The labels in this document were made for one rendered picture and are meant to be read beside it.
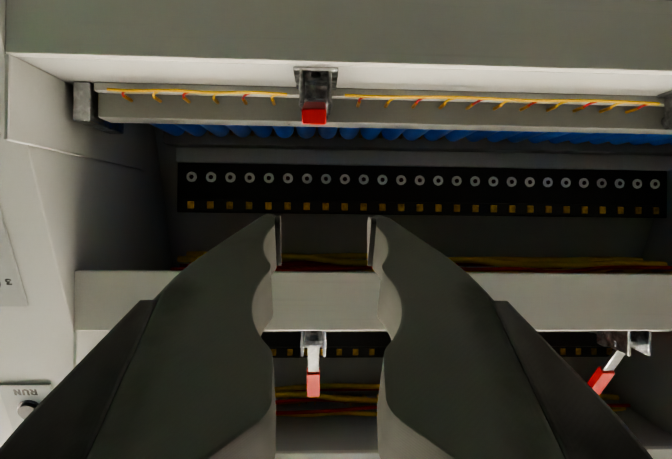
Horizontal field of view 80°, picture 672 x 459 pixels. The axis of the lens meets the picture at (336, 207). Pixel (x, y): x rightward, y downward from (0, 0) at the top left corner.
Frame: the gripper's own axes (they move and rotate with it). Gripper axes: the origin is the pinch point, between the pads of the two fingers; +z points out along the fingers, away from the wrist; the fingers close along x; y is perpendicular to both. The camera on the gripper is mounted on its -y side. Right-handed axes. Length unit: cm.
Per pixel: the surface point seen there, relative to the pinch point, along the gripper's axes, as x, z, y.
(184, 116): -10.0, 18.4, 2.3
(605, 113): 21.5, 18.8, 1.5
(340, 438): 2.7, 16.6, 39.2
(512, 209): 21.1, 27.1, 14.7
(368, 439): 5.9, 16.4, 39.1
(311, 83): -0.8, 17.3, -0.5
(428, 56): 6.3, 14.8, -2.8
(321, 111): -0.1, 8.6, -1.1
